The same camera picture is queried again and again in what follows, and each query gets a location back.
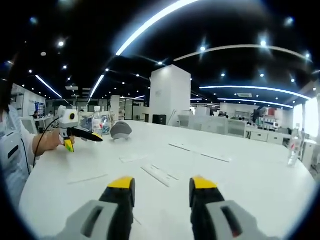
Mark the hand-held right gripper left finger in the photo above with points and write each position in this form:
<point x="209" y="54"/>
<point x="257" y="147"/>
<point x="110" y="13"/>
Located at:
<point x="100" y="215"/>

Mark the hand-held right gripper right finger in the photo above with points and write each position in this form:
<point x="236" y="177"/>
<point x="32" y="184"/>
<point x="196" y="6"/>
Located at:
<point x="220" y="215"/>

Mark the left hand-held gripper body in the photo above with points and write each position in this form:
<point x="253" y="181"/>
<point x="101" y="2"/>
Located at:
<point x="68" y="117"/>

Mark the white socket holder cover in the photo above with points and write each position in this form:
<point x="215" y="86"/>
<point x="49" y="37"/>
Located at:
<point x="133" y="158"/>

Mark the white socket holder slot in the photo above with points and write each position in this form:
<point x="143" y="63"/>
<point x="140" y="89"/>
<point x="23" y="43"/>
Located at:
<point x="160" y="175"/>

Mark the person's left hand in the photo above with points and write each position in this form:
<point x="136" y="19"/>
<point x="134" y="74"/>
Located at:
<point x="48" y="141"/>

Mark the clear water bottle red label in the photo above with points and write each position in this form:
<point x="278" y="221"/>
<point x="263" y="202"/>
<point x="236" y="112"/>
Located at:
<point x="97" y="123"/>

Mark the clear plastic bag of parts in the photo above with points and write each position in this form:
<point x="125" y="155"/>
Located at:
<point x="106" y="123"/>

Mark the grey rounded object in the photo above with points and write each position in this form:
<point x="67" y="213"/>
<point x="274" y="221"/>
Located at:
<point x="121" y="130"/>

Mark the long thin white strip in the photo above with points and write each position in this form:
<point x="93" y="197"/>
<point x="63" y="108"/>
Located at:
<point x="87" y="179"/>

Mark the white mesh-back chair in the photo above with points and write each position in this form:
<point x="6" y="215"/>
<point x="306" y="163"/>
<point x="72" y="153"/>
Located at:
<point x="27" y="123"/>
<point x="236" y="128"/>

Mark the white plastic strip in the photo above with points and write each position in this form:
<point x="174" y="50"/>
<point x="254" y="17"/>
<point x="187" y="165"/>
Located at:
<point x="215" y="157"/>
<point x="180" y="147"/>

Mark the black cabinet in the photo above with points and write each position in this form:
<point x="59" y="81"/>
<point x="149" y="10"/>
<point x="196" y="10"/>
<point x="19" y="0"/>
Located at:
<point x="160" y="119"/>

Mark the white square pillar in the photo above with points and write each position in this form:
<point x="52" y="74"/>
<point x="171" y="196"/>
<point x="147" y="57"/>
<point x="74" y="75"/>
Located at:
<point x="170" y="95"/>

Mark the clear empty bottle red label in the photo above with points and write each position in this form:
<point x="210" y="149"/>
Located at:
<point x="294" y="147"/>

